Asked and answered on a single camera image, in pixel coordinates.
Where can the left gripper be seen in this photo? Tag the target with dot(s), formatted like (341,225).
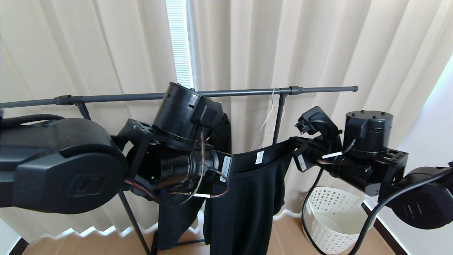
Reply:
(184,168)

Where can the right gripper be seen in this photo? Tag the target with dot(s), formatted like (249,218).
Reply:
(347,170)

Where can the black shorts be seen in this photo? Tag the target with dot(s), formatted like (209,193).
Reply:
(177,216)

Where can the black garment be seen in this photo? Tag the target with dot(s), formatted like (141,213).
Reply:
(244,205)

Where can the pink clothes hanger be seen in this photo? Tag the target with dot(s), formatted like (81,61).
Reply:
(265,124)

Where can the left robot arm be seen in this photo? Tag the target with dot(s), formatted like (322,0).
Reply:
(63,163)

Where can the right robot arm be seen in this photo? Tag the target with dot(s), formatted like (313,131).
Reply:
(370,131)

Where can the white laundry basket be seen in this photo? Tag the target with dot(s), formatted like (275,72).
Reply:
(329,230)

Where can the black clothes rack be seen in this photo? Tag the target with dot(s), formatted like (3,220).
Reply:
(124,96)

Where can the beige curtain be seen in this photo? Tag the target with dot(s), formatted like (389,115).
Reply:
(318,46)
(70,42)

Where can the window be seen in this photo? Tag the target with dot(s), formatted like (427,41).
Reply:
(178,35)

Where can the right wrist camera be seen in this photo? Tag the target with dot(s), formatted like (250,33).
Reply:
(318,122)

